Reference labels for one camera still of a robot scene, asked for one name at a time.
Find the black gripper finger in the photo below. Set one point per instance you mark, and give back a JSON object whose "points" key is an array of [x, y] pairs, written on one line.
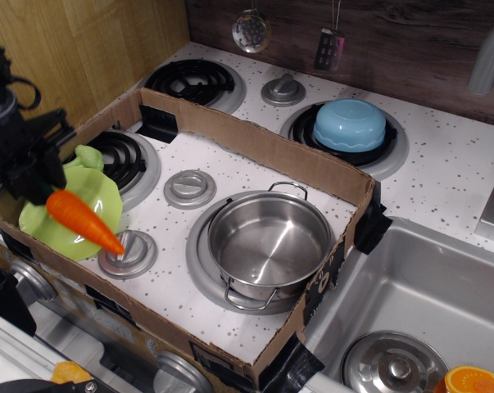
{"points": [[27, 182], [50, 166]]}

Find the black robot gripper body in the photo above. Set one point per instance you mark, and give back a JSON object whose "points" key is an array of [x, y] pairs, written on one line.
{"points": [[21, 140]]}

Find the orange toy carrot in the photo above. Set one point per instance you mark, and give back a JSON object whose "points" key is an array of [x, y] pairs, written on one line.
{"points": [[73, 213]]}

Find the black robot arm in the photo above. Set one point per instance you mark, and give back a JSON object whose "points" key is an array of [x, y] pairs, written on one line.
{"points": [[16, 92]]}

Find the light green plastic plate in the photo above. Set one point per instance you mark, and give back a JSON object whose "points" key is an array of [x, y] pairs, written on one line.
{"points": [[96, 190]]}

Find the green toy broccoli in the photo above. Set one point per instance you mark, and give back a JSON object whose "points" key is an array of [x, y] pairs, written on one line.
{"points": [[86, 157]]}

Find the brown cardboard fence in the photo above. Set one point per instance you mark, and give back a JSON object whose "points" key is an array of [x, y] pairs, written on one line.
{"points": [[163, 309]]}

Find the black coil burner front left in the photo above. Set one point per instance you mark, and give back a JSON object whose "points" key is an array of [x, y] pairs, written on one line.
{"points": [[131, 161]]}

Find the grey oven knob left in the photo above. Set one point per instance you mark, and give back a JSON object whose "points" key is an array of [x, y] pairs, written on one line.
{"points": [[31, 285]]}

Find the grey oven knob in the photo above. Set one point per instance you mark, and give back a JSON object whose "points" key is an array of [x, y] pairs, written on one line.
{"points": [[175, 374], [31, 285]]}

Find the grey stove knob front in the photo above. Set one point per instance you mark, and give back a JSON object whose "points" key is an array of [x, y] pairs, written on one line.
{"points": [[140, 255]]}

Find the grey stove knob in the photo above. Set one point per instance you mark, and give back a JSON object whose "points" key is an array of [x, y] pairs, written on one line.
{"points": [[140, 255], [189, 189], [283, 92]]}

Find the grey stove knob middle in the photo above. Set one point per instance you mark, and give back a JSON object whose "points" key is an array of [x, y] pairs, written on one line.
{"points": [[189, 189]]}

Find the stainless steel pot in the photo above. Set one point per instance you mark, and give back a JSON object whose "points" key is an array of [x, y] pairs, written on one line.
{"points": [[267, 245]]}

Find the hanging metal skimmer spoon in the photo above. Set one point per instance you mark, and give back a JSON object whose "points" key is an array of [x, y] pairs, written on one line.
{"points": [[251, 30]]}

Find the grey oven knob right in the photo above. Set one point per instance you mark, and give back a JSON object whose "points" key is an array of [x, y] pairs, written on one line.
{"points": [[175, 374]]}

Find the grey stove knob back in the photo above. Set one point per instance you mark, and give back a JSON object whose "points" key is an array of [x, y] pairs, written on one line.
{"points": [[283, 92]]}

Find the blue plastic bowl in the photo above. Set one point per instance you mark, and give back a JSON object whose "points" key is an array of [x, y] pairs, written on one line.
{"points": [[350, 125]]}

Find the hanging metal slotted spatula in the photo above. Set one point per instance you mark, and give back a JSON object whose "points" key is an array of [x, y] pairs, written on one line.
{"points": [[330, 47]]}

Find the black coil burner back right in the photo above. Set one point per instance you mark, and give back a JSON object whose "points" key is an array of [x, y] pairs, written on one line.
{"points": [[380, 163]]}

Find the steel pot lid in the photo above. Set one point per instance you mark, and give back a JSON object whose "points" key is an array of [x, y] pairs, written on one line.
{"points": [[388, 361]]}

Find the grey sink basin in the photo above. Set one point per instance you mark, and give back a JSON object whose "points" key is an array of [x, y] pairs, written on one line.
{"points": [[415, 281]]}

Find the grey toy faucet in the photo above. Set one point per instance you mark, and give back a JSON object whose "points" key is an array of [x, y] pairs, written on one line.
{"points": [[481, 80]]}

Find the orange slice toy can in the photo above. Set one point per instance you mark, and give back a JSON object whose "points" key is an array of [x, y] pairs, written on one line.
{"points": [[466, 379]]}

